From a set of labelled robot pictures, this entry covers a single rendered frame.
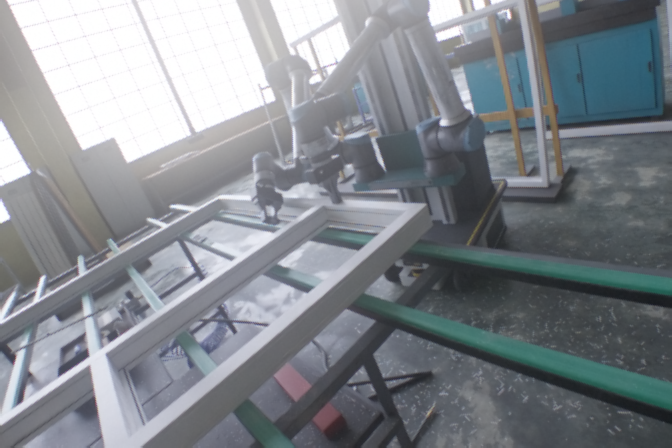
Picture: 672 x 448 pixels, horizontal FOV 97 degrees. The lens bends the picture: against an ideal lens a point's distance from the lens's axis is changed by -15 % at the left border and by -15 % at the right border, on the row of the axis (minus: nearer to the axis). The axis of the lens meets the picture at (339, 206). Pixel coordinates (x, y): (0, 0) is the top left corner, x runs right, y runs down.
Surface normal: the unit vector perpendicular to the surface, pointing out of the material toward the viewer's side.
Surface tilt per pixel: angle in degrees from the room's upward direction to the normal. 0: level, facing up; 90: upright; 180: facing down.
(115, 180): 90
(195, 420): 90
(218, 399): 90
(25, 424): 90
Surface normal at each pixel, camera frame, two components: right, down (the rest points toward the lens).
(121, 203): 0.65, 0.04
